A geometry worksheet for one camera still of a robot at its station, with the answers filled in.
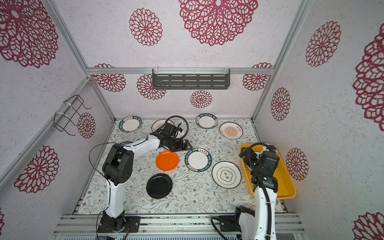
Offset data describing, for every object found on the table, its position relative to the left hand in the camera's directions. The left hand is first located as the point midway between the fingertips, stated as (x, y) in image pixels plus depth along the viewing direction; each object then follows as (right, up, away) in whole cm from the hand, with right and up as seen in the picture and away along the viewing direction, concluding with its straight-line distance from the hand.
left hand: (186, 150), depth 94 cm
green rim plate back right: (+16, +21, +26) cm, 36 cm away
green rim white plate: (+8, -7, +3) cm, 11 cm away
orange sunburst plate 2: (+33, +13, +19) cm, 40 cm away
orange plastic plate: (-13, -7, +2) cm, 15 cm away
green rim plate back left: (-46, +18, +25) cm, 55 cm away
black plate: (-16, -21, -4) cm, 27 cm away
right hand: (+33, +2, -17) cm, 37 cm away
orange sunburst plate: (-22, +19, +22) cm, 37 cm away
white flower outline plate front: (+25, -14, -5) cm, 29 cm away
